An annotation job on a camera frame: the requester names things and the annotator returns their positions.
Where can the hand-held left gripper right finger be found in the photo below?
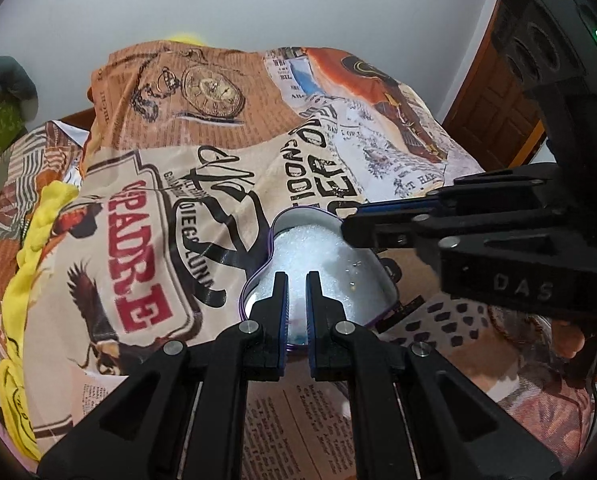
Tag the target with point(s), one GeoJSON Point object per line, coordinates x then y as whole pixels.
{"type": "Point", "coordinates": [314, 305]}

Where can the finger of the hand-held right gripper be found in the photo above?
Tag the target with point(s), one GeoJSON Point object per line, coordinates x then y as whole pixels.
{"type": "Point", "coordinates": [398, 204]}
{"type": "Point", "coordinates": [378, 232]}

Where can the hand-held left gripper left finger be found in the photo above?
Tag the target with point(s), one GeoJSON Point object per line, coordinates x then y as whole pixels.
{"type": "Point", "coordinates": [280, 305]}

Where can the heart-shaped purple tin box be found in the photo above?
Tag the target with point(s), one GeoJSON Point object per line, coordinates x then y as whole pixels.
{"type": "Point", "coordinates": [266, 240]}

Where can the person's right hand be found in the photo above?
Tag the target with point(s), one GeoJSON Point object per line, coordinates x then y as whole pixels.
{"type": "Point", "coordinates": [570, 340]}

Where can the wooden door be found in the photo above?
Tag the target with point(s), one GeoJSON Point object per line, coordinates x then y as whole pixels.
{"type": "Point", "coordinates": [488, 105]}

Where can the printed blanket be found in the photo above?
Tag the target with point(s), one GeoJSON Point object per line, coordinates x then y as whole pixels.
{"type": "Point", "coordinates": [258, 125]}

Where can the yellow cloth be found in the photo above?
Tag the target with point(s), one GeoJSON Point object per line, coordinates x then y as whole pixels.
{"type": "Point", "coordinates": [188, 40]}
{"type": "Point", "coordinates": [26, 270]}

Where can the grey cushion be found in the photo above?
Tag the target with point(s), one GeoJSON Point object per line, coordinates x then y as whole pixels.
{"type": "Point", "coordinates": [8, 80]}

